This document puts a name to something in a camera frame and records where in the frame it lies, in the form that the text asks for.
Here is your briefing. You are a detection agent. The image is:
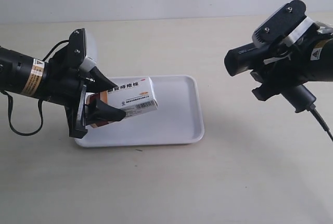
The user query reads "black handheld barcode scanner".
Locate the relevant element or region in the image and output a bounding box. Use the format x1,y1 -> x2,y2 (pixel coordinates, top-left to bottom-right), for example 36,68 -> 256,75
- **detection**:
224,43 -> 316,113

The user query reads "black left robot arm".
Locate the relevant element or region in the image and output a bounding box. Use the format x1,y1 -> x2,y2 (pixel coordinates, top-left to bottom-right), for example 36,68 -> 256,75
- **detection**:
1,48 -> 126,139

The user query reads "white plastic tray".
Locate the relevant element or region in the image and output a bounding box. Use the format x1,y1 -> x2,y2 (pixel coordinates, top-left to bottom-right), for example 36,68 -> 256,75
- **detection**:
74,75 -> 204,148

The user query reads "white red medicine box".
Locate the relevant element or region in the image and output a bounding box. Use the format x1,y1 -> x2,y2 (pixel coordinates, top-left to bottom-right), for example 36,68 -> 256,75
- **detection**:
85,77 -> 158,128

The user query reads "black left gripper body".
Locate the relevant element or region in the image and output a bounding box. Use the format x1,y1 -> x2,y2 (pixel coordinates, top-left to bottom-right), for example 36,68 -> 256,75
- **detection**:
40,49 -> 88,138

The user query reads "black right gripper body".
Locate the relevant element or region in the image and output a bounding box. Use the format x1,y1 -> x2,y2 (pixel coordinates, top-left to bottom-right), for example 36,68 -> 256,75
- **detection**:
249,36 -> 309,96

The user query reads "black scanner cable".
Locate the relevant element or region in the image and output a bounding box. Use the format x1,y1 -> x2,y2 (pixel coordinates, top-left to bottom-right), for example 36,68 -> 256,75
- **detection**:
309,104 -> 333,141

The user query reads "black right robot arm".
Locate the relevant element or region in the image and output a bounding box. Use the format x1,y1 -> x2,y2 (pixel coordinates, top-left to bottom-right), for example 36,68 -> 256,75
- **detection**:
251,34 -> 332,101

